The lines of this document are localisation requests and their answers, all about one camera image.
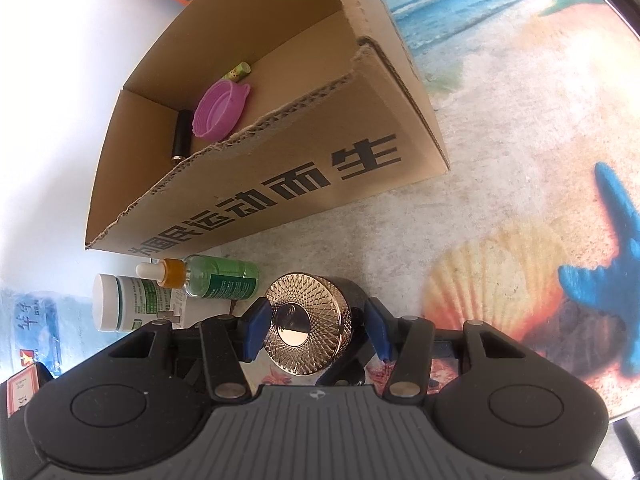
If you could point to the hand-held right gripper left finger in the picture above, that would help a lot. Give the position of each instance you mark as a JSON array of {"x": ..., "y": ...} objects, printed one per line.
[{"x": 256, "y": 330}]

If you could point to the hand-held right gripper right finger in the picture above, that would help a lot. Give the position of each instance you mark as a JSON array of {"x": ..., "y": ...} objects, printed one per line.
[{"x": 377, "y": 331}]

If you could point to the brown cardboard box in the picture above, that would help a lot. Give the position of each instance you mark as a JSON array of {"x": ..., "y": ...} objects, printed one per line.
[{"x": 300, "y": 175}]

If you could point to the green glue stick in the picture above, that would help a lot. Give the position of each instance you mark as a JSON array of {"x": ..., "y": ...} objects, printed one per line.
[{"x": 239, "y": 72}]

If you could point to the green liquid bottle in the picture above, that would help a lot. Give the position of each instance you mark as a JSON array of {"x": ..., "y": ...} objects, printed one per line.
[{"x": 225, "y": 280}]

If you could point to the white carton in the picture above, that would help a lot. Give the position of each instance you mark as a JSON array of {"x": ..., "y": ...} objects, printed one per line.
[{"x": 195, "y": 310}]

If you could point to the blue printed plastic bag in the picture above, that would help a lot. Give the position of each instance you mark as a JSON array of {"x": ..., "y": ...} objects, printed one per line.
[{"x": 40, "y": 320}]

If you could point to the white jar with green label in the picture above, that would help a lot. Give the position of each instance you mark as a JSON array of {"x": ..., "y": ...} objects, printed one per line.
[{"x": 130, "y": 302}]

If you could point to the beach print mat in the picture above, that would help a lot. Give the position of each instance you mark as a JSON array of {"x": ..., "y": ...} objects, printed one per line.
[{"x": 500, "y": 185}]

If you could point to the black cylinder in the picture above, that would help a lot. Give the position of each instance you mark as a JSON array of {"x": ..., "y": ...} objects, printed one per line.
[{"x": 182, "y": 135}]

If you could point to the pink plastic lid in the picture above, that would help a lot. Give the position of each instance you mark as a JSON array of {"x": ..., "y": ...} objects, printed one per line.
[{"x": 220, "y": 110}]

